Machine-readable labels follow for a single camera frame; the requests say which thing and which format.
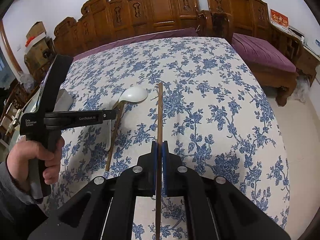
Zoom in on dark wooden chopstick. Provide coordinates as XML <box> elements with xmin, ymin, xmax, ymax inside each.
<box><xmin>105</xmin><ymin>102</ymin><xmax>124</xmax><ymax>171</ymax></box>
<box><xmin>155</xmin><ymin>83</ymin><xmax>163</xmax><ymax>240</ymax></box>

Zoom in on carved wooden sofa bench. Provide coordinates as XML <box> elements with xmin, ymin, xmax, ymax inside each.
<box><xmin>53</xmin><ymin>0</ymin><xmax>233</xmax><ymax>55</ymax></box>

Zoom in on purple armchair cushion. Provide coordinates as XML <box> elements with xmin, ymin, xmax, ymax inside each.
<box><xmin>232</xmin><ymin>33</ymin><xmax>296</xmax><ymax>73</ymax></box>

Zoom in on person's left hand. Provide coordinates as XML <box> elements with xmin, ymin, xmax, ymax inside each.
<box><xmin>6</xmin><ymin>135</ymin><xmax>66</xmax><ymax>193</ymax></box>

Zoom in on small black fan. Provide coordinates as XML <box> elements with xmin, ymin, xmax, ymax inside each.
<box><xmin>42</xmin><ymin>49</ymin><xmax>52</xmax><ymax>59</ymax></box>

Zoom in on rectangular metal tray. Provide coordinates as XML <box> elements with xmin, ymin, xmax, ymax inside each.
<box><xmin>54</xmin><ymin>89</ymin><xmax>74</xmax><ymax>112</ymax></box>

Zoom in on blue floral tablecloth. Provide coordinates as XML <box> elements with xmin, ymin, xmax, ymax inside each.
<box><xmin>41</xmin><ymin>37</ymin><xmax>290</xmax><ymax>233</ymax></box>

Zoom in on round white ceramic spoon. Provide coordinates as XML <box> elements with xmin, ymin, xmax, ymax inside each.
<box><xmin>104</xmin><ymin>86</ymin><xmax>149</xmax><ymax>152</ymax></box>

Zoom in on red gold sign card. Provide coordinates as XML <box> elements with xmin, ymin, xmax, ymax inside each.
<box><xmin>270</xmin><ymin>9</ymin><xmax>289</xmax><ymax>28</ymax></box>

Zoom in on wooden side table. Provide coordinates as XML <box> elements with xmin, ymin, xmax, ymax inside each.
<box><xmin>289</xmin><ymin>26</ymin><xmax>319</xmax><ymax>86</ymax></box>

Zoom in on wooden side chair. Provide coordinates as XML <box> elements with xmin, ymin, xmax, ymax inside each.
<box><xmin>1</xmin><ymin>82</ymin><xmax>30</xmax><ymax>140</ymax></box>

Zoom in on carved wooden armchair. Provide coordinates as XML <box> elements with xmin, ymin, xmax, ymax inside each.
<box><xmin>207</xmin><ymin>0</ymin><xmax>302</xmax><ymax>106</ymax></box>

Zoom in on person's left forearm grey sleeve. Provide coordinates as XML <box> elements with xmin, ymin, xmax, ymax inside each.
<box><xmin>1</xmin><ymin>162</ymin><xmax>48</xmax><ymax>235</ymax></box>

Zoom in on stacked cardboard boxes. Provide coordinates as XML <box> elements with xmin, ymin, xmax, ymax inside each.
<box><xmin>24</xmin><ymin>21</ymin><xmax>55</xmax><ymax>82</ymax></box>

